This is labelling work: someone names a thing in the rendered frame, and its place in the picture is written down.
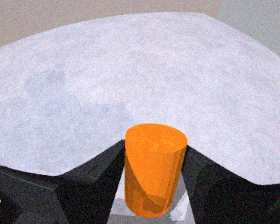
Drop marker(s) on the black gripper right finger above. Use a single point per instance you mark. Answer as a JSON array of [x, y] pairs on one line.
[[219, 196]]

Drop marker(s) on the orange knob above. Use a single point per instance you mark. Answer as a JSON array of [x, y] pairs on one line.
[[153, 161]]

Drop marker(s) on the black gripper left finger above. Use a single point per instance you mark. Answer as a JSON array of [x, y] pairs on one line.
[[83, 195]]

